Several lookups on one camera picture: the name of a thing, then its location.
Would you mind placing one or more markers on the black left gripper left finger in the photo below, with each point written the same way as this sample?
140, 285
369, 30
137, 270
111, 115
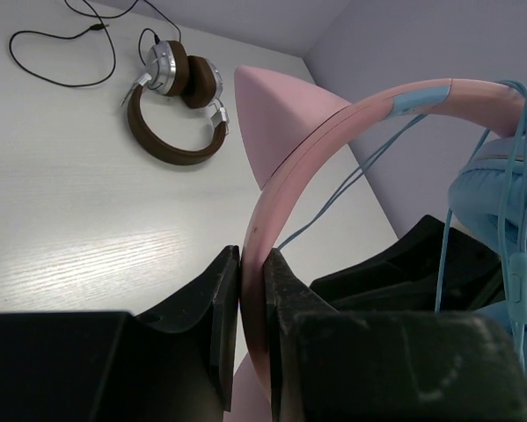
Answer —
172, 362

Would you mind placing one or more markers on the pink blue cat-ear headphones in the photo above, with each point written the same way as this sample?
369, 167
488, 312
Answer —
291, 128

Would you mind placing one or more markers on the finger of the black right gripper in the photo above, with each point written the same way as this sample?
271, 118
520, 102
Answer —
404, 276

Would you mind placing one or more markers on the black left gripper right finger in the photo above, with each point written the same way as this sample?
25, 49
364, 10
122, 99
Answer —
327, 365

